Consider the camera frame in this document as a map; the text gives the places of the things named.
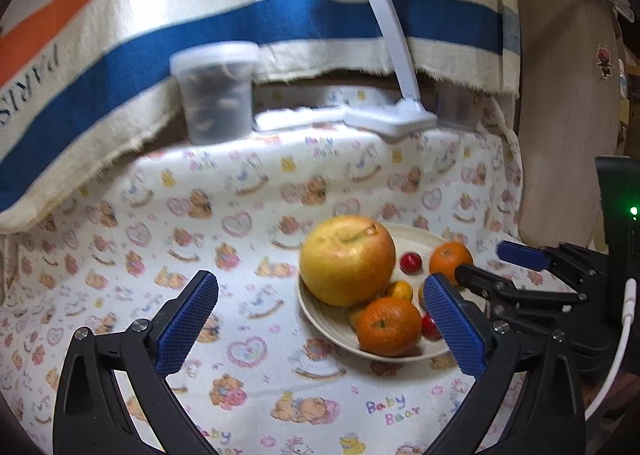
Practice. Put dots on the white desk lamp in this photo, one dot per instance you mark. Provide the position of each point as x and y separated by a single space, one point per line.
395 45

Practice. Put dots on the round wooden board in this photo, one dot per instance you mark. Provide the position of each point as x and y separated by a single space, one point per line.
565 135

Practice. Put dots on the cartoon sticker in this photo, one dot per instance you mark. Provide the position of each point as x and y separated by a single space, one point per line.
605 62

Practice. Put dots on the orange tangerine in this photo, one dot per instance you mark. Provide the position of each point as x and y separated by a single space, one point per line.
447 257
390 327

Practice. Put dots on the white remote control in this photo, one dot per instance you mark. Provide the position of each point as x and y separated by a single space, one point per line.
295 119

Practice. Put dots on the cream round plate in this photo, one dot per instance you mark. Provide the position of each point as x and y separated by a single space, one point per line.
325 322

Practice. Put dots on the clear lidded plastic container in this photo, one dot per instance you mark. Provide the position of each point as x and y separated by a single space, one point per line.
215 105

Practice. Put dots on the grey plastic container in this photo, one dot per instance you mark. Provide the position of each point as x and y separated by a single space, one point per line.
457 110

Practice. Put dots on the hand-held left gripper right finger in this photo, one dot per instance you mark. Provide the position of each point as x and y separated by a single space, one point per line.
455 330

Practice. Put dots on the red cherry tomato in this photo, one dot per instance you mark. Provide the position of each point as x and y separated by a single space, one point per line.
411 262
430 328

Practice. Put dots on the small orange kumquat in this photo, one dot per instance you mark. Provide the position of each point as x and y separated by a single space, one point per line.
356 317

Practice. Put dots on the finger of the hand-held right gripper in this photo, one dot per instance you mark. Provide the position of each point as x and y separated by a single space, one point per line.
480 280
522 256

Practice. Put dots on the bear print tablecloth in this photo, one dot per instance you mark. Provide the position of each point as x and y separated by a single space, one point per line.
200 215

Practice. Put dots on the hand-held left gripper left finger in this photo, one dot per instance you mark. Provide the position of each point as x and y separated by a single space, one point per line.
187 325

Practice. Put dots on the striped blanket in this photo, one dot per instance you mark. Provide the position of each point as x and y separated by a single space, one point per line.
200 35

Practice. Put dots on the large yellow apple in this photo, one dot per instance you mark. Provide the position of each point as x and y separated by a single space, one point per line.
345 265

